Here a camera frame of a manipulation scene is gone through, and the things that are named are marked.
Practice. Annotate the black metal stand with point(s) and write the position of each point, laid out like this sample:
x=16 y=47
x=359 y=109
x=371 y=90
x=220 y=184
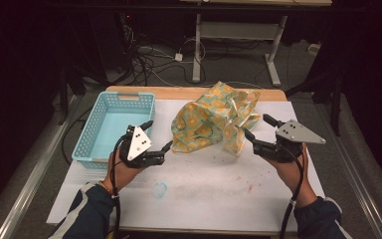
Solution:
x=63 y=96

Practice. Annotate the light blue plastic basket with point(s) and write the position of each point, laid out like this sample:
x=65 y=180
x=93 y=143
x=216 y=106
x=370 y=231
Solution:
x=112 y=122

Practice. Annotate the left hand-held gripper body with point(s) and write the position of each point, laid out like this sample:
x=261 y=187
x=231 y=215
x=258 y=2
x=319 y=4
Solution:
x=139 y=147

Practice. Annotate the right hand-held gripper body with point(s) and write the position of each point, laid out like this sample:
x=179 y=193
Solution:
x=291 y=137

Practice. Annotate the white paper table cover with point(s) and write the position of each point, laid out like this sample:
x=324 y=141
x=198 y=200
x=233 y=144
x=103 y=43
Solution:
x=212 y=192

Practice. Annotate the white metal desk frame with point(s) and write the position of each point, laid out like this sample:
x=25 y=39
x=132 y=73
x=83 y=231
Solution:
x=197 y=49

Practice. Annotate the small white power adapter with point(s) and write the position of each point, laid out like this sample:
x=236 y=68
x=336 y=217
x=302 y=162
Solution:
x=178 y=57

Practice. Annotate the person's right hand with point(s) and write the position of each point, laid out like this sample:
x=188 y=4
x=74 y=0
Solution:
x=293 y=179

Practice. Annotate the person's left hand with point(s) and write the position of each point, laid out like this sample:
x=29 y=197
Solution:
x=122 y=172

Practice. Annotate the grey metal floor rail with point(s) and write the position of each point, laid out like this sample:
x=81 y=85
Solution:
x=30 y=186
x=361 y=186

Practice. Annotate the white box on floor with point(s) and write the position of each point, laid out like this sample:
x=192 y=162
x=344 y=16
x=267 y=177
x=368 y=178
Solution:
x=314 y=48

